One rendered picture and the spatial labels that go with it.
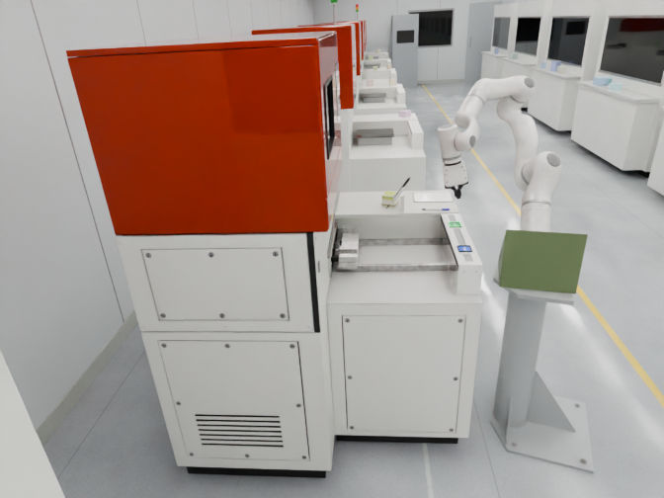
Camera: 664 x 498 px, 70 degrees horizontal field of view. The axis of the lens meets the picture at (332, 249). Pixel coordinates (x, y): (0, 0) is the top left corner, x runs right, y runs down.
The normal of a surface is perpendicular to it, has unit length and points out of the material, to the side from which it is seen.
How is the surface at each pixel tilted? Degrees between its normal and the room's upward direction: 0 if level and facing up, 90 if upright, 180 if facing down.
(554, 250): 90
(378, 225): 90
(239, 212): 90
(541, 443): 0
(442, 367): 90
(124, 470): 0
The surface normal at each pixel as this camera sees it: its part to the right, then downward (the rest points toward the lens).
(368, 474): -0.05, -0.90
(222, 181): -0.07, 0.43
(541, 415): -0.36, 0.42
